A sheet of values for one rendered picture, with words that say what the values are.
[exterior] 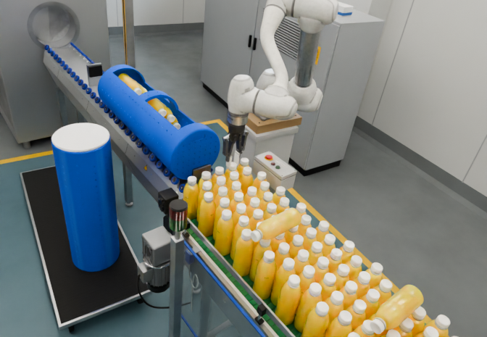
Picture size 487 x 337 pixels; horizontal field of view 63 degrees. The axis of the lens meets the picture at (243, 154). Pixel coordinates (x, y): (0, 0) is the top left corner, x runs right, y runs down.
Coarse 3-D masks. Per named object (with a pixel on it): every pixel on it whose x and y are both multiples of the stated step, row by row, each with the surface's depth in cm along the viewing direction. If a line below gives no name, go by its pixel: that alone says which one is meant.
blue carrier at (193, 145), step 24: (120, 72) 240; (120, 96) 216; (144, 96) 208; (168, 96) 214; (144, 120) 199; (192, 120) 213; (144, 144) 208; (168, 144) 184; (192, 144) 186; (216, 144) 196; (168, 168) 190; (192, 168) 194
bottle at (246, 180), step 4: (240, 176) 185; (244, 176) 183; (248, 176) 183; (252, 176) 186; (240, 180) 185; (244, 180) 183; (248, 180) 183; (252, 180) 185; (244, 184) 184; (248, 184) 184; (244, 188) 185; (244, 192) 186
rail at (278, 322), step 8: (192, 224) 168; (200, 232) 164; (208, 248) 161; (216, 256) 157; (224, 264) 154; (232, 272) 151; (240, 280) 147; (248, 288) 144; (256, 296) 141; (264, 304) 138; (272, 312) 136; (272, 320) 137; (280, 320) 134; (280, 328) 134; (288, 336) 131
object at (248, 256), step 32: (224, 224) 156; (256, 224) 159; (256, 256) 148; (288, 256) 146; (320, 256) 148; (256, 288) 147; (288, 288) 133; (288, 320) 140; (320, 320) 125; (352, 320) 128; (416, 320) 128
